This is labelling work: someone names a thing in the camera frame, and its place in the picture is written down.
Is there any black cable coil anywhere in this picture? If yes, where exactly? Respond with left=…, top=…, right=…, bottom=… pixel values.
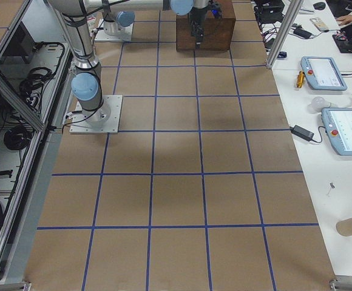
left=3, top=124, right=33, bottom=152

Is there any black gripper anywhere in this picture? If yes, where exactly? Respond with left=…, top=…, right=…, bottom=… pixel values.
left=190, top=21, right=204, bottom=49

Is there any aluminium side frame rail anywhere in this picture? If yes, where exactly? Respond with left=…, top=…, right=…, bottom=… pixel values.
left=0, top=0, right=73, bottom=284

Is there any person hand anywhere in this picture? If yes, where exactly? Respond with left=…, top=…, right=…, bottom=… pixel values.
left=336, top=15, right=352, bottom=26

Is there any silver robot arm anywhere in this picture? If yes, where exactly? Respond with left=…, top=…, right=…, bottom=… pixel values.
left=49, top=1, right=111, bottom=128
left=84, top=1, right=221, bottom=48

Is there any black computer mouse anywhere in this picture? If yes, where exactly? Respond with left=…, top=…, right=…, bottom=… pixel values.
left=313, top=1, right=326, bottom=10

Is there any near teach pendant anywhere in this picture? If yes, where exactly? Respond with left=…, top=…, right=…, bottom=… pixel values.
left=322, top=108, right=352, bottom=156

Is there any white light bulb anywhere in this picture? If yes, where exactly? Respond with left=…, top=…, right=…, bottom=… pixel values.
left=307, top=96, right=338, bottom=114

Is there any far teach pendant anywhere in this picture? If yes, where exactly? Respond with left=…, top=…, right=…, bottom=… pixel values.
left=300, top=56, right=347, bottom=91

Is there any dark wooden drawer cabinet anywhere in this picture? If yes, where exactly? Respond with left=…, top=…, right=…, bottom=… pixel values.
left=176, top=0, right=235, bottom=52

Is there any small blue object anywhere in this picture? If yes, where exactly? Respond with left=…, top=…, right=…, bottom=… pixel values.
left=277, top=51, right=288, bottom=59

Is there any smartphone patterned case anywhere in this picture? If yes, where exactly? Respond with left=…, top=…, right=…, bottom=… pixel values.
left=310, top=17, right=329, bottom=32

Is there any aluminium frame post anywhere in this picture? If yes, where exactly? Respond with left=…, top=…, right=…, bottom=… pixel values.
left=266, top=0, right=303, bottom=69

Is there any teach pendant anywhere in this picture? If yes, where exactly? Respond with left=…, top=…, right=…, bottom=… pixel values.
left=322, top=108, right=352, bottom=156
left=300, top=56, right=347, bottom=91

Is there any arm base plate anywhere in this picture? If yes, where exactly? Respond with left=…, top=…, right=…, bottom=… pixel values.
left=69, top=95, right=123, bottom=134
left=95, top=18, right=134, bottom=42

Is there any black power adapter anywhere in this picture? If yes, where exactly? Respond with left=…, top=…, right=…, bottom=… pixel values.
left=289, top=125, right=314, bottom=142

